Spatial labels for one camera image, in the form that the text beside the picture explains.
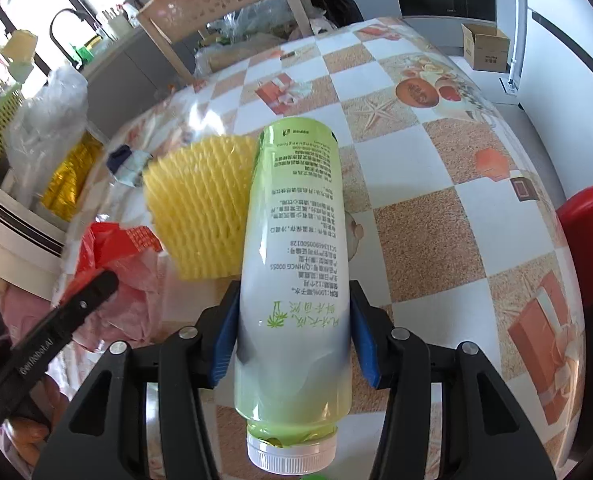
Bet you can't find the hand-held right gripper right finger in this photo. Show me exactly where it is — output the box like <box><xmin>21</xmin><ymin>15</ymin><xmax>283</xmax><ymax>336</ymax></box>
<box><xmin>349</xmin><ymin>280</ymin><xmax>557</xmax><ymax>480</ymax></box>

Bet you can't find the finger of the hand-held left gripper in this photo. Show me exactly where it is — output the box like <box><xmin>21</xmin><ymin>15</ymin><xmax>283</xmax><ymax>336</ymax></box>
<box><xmin>0</xmin><ymin>270</ymin><xmax>120</xmax><ymax>431</ymax></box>

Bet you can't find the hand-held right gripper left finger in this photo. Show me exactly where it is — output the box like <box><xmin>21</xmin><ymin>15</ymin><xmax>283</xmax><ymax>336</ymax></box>
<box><xmin>41</xmin><ymin>285</ymin><xmax>242</xmax><ymax>480</ymax></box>

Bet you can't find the light green plastic bottle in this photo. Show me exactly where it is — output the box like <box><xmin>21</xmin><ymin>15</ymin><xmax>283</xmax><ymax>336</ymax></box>
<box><xmin>234</xmin><ymin>121</ymin><xmax>353</xmax><ymax>475</ymax></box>

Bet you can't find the red plastic bag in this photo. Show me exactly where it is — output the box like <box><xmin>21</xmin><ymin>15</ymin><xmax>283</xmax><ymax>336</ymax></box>
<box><xmin>56</xmin><ymin>222</ymin><xmax>187</xmax><ymax>351</ymax></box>

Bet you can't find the blue teal wrapper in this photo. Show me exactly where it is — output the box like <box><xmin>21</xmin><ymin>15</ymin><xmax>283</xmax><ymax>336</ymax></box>
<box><xmin>107</xmin><ymin>145</ymin><xmax>152</xmax><ymax>188</ymax></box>

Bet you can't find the person's left hand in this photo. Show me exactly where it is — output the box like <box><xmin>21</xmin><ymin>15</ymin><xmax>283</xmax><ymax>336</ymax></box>
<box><xmin>4</xmin><ymin>379</ymin><xmax>74</xmax><ymax>466</ymax></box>

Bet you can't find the yellow foam fruit net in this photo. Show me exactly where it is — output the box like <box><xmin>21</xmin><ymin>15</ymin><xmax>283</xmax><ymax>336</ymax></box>
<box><xmin>141</xmin><ymin>134</ymin><xmax>260</xmax><ymax>281</ymax></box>

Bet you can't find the checkered patterned tablecloth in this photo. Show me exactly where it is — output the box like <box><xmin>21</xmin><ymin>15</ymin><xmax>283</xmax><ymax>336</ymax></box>
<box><xmin>51</xmin><ymin>17</ymin><xmax>587</xmax><ymax>480</ymax></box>

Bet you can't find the gold foil bag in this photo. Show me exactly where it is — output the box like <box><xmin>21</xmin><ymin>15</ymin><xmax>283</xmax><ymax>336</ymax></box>
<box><xmin>40</xmin><ymin>135</ymin><xmax>103</xmax><ymax>221</ymax></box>

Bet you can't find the clear plastic bag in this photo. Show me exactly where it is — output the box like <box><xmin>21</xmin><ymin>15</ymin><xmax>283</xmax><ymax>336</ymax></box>
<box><xmin>4</xmin><ymin>67</ymin><xmax>90</xmax><ymax>211</ymax></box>

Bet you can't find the red plastic stool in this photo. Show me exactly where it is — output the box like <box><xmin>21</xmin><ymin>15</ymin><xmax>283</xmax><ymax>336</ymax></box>
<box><xmin>556</xmin><ymin>180</ymin><xmax>593</xmax><ymax>471</ymax></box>

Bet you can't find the black kitchen faucet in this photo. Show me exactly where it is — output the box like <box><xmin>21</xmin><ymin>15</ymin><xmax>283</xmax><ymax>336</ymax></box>
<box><xmin>50</xmin><ymin>8</ymin><xmax>102</xmax><ymax>71</ymax></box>

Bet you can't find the small cardboard box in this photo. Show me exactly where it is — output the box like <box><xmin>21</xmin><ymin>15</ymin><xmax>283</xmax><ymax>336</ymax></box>
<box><xmin>460</xmin><ymin>22</ymin><xmax>511</xmax><ymax>72</ymax></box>

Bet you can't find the plastic bag on chair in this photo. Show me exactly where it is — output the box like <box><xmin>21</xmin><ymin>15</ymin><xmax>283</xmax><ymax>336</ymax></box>
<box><xmin>194</xmin><ymin>7</ymin><xmax>297</xmax><ymax>73</ymax></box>

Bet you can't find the white standing pole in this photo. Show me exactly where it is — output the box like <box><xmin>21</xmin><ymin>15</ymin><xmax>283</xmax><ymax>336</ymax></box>
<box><xmin>506</xmin><ymin>0</ymin><xmax>522</xmax><ymax>95</ymax></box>

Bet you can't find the white refrigerator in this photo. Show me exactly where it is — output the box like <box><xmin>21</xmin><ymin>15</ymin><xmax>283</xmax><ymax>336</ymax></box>
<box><xmin>496</xmin><ymin>0</ymin><xmax>593</xmax><ymax>196</ymax></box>

